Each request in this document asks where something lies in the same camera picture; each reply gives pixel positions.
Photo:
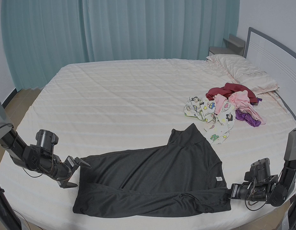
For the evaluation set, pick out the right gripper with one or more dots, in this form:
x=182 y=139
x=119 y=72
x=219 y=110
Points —
x=240 y=192

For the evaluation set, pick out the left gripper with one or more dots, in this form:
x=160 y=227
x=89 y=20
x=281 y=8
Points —
x=64 y=172

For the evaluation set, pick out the black T-shirt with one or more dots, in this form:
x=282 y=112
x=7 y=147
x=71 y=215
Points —
x=150 y=171

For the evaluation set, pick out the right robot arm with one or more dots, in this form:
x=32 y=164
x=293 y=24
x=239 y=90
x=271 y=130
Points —
x=291 y=152

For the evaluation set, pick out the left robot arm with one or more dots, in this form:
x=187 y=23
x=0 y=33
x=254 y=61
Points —
x=16 y=145

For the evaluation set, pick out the bed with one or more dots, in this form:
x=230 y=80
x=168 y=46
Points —
x=114 y=92

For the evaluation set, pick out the purple satin garment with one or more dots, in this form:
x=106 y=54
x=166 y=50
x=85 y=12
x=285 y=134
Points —
x=243 y=117

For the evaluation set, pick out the white printed pyjamas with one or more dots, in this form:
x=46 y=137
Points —
x=224 y=118

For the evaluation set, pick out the pink garment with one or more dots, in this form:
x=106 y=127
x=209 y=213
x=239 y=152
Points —
x=243 y=102

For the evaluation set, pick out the dark red garment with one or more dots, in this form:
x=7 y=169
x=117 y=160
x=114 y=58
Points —
x=234 y=87

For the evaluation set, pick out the cream pillow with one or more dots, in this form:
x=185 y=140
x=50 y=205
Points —
x=246 y=73

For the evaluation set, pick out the grey bedside table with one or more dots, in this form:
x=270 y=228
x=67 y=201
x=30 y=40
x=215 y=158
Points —
x=217 y=49

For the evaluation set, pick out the blue-green curtain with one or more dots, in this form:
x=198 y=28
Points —
x=162 y=20
x=42 y=32

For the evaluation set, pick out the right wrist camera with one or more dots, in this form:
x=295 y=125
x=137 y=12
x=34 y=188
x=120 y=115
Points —
x=248 y=176

